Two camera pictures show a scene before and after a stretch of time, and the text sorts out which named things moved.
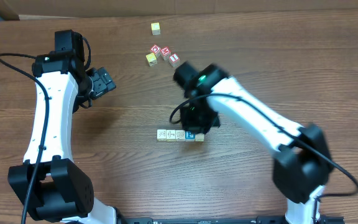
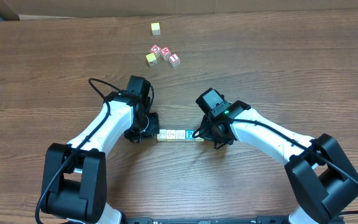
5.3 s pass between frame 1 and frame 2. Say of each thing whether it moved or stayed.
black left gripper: moved
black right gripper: moved
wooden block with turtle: stayed
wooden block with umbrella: stayed
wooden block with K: stayed
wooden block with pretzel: stayed
